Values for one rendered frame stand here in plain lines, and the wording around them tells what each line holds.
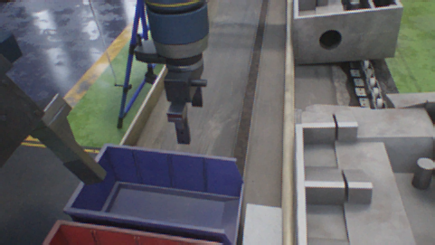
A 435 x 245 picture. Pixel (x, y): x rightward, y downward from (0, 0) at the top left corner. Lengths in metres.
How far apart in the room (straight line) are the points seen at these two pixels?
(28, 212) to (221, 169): 0.93
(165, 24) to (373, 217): 0.50
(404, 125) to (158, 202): 0.61
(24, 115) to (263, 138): 0.78
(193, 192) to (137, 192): 0.15
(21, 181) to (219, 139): 0.94
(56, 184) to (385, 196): 1.26
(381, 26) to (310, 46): 0.25
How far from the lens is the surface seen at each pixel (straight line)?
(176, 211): 0.85
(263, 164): 0.95
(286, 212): 0.82
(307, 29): 1.33
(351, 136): 0.80
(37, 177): 1.63
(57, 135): 0.37
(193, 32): 0.58
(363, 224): 0.67
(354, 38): 1.37
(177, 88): 0.62
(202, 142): 1.00
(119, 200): 0.90
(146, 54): 0.64
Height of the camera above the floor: 1.45
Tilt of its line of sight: 41 degrees down
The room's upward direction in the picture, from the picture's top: straight up
